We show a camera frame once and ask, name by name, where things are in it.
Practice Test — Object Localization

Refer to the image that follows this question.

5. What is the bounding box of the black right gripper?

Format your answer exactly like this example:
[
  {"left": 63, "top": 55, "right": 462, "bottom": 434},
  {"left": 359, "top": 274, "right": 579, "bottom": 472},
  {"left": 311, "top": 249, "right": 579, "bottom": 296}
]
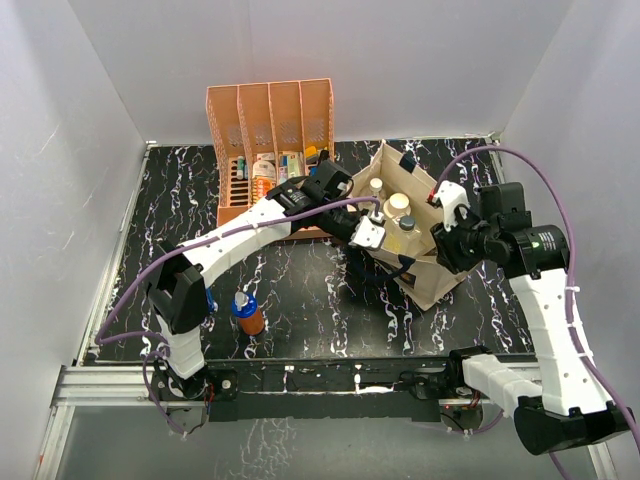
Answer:
[{"left": 430, "top": 209, "right": 497, "bottom": 274}]

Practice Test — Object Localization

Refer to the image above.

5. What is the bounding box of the small white capped bottle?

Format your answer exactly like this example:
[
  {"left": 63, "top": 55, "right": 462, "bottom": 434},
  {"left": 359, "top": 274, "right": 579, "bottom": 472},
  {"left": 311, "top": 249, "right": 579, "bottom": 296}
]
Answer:
[{"left": 368, "top": 177, "right": 384, "bottom": 199}]

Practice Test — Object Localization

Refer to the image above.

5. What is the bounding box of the cream cylindrical bottle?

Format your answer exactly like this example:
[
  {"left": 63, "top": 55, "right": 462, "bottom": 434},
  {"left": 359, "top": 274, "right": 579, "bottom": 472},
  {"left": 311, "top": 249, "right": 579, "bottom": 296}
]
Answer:
[{"left": 383, "top": 193, "right": 411, "bottom": 221}]

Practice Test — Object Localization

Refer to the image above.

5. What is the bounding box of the tall clear square bottle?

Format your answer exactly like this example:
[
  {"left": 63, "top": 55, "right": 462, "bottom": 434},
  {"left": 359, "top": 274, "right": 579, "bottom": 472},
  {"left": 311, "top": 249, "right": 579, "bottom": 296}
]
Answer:
[{"left": 383, "top": 215, "right": 428, "bottom": 258}]

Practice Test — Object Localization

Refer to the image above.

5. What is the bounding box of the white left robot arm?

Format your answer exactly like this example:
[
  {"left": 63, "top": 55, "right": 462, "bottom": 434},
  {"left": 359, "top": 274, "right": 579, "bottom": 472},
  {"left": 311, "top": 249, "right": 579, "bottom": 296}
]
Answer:
[{"left": 146, "top": 161, "right": 385, "bottom": 399}]

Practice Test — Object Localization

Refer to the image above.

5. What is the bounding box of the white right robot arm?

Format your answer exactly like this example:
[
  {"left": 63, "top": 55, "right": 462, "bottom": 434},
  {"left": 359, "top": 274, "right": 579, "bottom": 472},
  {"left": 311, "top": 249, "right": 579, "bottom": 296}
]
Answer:
[{"left": 428, "top": 181, "right": 635, "bottom": 455}]

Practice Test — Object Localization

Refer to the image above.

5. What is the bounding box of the green cardboard box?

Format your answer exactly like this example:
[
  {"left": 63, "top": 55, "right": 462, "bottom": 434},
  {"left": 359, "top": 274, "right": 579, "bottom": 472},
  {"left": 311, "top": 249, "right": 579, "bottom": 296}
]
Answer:
[{"left": 283, "top": 152, "right": 304, "bottom": 178}]

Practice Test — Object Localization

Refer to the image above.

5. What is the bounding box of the white label packet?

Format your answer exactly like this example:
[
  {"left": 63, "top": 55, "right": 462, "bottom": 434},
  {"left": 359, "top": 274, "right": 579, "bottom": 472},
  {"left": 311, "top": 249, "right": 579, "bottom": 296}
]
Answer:
[{"left": 252, "top": 152, "right": 276, "bottom": 180}]

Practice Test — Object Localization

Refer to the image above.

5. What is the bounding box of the orange spiral notebook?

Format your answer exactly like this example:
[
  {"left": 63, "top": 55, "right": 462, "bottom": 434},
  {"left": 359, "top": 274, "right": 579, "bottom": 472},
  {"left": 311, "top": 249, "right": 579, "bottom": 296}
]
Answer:
[{"left": 251, "top": 177, "right": 276, "bottom": 203}]

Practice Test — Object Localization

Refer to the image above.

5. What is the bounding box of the peach plastic desk organizer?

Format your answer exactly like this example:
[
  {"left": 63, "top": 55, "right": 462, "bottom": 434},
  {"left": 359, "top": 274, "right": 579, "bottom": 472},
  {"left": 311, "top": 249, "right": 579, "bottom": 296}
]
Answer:
[{"left": 206, "top": 78, "right": 335, "bottom": 226}]

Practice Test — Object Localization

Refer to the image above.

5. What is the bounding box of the green white glue stick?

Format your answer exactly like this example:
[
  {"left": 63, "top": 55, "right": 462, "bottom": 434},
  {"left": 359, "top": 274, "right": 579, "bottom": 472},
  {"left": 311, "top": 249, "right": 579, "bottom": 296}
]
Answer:
[{"left": 236, "top": 156, "right": 245, "bottom": 180}]

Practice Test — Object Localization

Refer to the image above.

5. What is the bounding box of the orange bottle blue cap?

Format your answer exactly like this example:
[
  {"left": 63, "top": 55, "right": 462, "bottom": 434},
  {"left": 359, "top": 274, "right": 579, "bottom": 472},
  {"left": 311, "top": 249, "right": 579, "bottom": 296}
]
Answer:
[{"left": 232, "top": 291, "right": 265, "bottom": 336}]

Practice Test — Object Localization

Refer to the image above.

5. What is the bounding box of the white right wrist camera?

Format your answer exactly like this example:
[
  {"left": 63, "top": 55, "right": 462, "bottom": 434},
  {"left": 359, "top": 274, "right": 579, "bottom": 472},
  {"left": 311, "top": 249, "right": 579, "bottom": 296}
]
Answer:
[{"left": 427, "top": 180, "right": 470, "bottom": 232}]

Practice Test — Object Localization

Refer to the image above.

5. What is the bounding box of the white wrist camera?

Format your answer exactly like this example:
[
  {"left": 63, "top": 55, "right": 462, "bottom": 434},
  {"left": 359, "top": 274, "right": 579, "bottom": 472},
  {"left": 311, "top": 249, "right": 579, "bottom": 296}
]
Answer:
[
  {"left": 348, "top": 213, "right": 386, "bottom": 251},
  {"left": 427, "top": 180, "right": 470, "bottom": 232}
]

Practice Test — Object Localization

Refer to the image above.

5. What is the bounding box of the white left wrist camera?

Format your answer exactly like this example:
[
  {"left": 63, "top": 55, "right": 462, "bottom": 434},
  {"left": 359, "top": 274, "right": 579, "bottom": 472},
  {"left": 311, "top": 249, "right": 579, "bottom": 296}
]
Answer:
[{"left": 348, "top": 213, "right": 386, "bottom": 251}]

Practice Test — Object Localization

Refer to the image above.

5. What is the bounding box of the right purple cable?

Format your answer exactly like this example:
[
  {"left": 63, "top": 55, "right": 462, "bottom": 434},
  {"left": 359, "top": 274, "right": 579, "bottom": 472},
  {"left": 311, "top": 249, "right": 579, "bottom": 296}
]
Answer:
[{"left": 432, "top": 145, "right": 640, "bottom": 480}]

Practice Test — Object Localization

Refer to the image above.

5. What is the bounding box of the purple cable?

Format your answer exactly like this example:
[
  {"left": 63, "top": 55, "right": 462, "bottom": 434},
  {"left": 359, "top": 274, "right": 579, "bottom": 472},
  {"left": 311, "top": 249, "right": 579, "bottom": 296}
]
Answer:
[
  {"left": 92, "top": 196, "right": 384, "bottom": 436},
  {"left": 432, "top": 145, "right": 640, "bottom": 480}
]

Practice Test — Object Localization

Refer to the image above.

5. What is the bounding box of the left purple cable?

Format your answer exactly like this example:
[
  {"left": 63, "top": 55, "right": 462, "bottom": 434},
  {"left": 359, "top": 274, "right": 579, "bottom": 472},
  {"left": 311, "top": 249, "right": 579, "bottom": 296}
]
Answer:
[{"left": 92, "top": 196, "right": 384, "bottom": 436}]

